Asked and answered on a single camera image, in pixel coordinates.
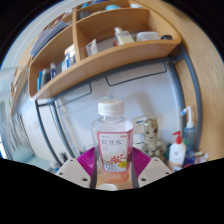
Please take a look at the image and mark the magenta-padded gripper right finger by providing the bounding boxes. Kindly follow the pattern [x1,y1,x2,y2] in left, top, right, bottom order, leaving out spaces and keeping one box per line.
[130,147,173,188]

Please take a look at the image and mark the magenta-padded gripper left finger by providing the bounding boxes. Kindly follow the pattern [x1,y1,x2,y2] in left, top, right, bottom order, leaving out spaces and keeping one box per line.
[54,147,99,190]

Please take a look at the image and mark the clear drink bottle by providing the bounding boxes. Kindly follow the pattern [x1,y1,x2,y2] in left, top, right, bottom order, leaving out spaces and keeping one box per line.
[90,99,135,184]

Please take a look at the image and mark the white lotion bottle, red pump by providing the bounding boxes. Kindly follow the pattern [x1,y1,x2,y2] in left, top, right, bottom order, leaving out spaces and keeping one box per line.
[167,130,188,171]

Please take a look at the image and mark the brown tree figurine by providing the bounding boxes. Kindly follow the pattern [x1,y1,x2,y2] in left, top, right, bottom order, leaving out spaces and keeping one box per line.
[141,118,168,159]

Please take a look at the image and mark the blue tissue pack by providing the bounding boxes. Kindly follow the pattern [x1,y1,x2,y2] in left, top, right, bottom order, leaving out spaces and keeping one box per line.
[184,151,198,167]

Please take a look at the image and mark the white wrapped packet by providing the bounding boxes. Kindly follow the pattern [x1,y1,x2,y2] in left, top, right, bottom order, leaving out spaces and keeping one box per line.
[195,151,210,164]

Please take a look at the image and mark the wooden shelf unit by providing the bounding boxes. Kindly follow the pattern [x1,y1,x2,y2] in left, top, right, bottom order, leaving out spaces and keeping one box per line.
[9,0,183,116]

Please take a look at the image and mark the white single wall socket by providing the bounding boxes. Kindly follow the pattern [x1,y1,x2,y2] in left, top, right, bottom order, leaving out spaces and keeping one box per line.
[131,115,148,134]

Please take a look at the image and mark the grey metal desk frame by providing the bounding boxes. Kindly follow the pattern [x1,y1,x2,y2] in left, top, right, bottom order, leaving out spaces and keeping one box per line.
[33,44,204,168]

